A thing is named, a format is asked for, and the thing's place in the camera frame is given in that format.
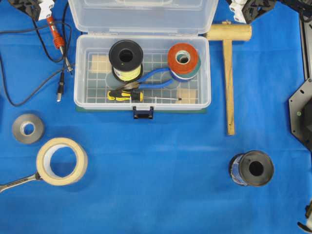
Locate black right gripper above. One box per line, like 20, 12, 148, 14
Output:
225, 0, 277, 24

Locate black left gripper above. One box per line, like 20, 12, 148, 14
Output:
8, 0, 55, 21

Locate clear plastic tool box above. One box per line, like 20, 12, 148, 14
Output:
69, 0, 218, 111

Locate wooden mallet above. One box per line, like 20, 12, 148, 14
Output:
205, 21, 252, 136

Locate orange soldering iron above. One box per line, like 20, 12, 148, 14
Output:
47, 16, 65, 55

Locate green tape roll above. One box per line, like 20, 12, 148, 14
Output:
170, 58, 201, 82

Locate red tape roll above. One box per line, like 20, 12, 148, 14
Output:
167, 43, 200, 75

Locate green base mat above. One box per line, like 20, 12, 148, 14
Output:
75, 105, 207, 114

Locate grey tape roll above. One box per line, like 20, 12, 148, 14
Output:
12, 114, 44, 144

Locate yellow black screwdriver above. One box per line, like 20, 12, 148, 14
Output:
107, 90, 182, 102

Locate beige masking tape roll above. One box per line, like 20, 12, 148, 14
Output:
36, 137, 88, 186

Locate silver wrench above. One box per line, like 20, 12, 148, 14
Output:
0, 172, 42, 193

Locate blue table cloth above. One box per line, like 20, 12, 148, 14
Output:
0, 3, 312, 234

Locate white black object corner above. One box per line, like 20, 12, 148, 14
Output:
297, 201, 312, 234

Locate black rail right edge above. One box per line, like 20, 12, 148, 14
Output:
299, 13, 312, 81

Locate black soldering iron cable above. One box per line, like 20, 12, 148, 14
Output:
0, 0, 78, 108

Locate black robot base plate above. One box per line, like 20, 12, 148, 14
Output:
289, 78, 312, 152

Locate yellow wire spool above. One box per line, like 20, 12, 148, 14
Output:
109, 39, 143, 83

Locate blue handled pliers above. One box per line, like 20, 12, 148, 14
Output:
114, 68, 173, 91

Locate black wire spool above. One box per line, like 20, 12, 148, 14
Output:
229, 150, 274, 187

